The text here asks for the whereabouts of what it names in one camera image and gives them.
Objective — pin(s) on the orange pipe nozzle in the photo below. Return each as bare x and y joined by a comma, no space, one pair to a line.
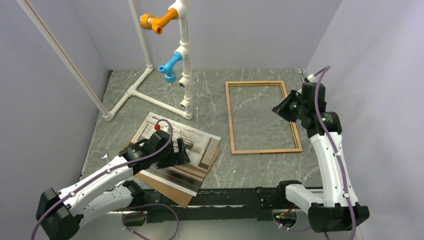
156,24

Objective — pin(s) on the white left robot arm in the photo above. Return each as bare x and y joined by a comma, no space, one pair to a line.
62,213

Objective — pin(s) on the glossy room photo print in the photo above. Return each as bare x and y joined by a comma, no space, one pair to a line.
200,147

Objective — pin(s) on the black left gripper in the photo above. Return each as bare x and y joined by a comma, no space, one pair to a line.
176,158

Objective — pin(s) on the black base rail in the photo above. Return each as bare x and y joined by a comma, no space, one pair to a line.
258,203

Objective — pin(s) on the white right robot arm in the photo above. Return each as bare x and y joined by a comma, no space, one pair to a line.
339,208

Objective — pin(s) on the wooden picture frame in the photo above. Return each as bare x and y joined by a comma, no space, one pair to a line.
253,127

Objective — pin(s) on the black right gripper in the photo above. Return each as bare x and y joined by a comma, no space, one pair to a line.
282,109

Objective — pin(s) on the blue pipe nozzle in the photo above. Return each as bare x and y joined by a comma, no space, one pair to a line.
168,69

